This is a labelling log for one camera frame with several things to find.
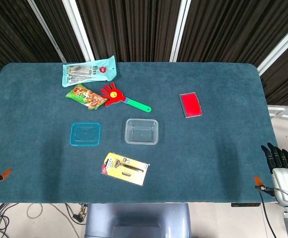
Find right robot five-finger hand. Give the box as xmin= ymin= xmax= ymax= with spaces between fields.
xmin=254 ymin=142 xmax=288 ymax=207

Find teal plastic lid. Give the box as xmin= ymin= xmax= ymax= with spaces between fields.
xmin=69 ymin=121 xmax=102 ymax=147

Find clear plastic container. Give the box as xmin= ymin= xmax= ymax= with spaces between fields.
xmin=124 ymin=118 xmax=159 ymax=146

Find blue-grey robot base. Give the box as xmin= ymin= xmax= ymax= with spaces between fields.
xmin=84 ymin=203 xmax=192 ymax=238

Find red hand clapper toy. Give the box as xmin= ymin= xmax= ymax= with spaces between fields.
xmin=100 ymin=82 xmax=152 ymax=114

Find black table control panel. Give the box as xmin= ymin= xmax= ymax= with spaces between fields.
xmin=230 ymin=202 xmax=261 ymax=208

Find teal table cloth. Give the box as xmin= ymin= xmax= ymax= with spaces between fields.
xmin=0 ymin=61 xmax=279 ymax=204

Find green snack bag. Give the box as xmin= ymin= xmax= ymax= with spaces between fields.
xmin=65 ymin=83 xmax=109 ymax=111

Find black floor power plug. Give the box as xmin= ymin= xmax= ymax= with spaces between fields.
xmin=66 ymin=203 xmax=89 ymax=225

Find light teal cutlery package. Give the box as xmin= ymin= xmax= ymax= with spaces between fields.
xmin=62 ymin=55 xmax=117 ymax=88

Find red ink pad case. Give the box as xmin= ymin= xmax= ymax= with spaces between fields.
xmin=178 ymin=92 xmax=204 ymax=119

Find yellow razor blister pack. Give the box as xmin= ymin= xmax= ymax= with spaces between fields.
xmin=101 ymin=152 xmax=150 ymax=186

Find dark pleated curtain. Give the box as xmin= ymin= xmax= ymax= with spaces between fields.
xmin=0 ymin=0 xmax=288 ymax=107

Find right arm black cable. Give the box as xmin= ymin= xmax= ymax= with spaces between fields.
xmin=255 ymin=184 xmax=278 ymax=238

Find white frame rails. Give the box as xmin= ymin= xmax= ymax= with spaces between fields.
xmin=267 ymin=99 xmax=288 ymax=122

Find black floor cable bundle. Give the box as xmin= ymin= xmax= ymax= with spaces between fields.
xmin=0 ymin=203 xmax=18 ymax=238

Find thin grey frame post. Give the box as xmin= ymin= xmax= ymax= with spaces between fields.
xmin=27 ymin=0 xmax=67 ymax=62

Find white frame post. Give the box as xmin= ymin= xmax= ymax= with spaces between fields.
xmin=169 ymin=0 xmax=192 ymax=62
xmin=256 ymin=16 xmax=288 ymax=76
xmin=62 ymin=0 xmax=95 ymax=62

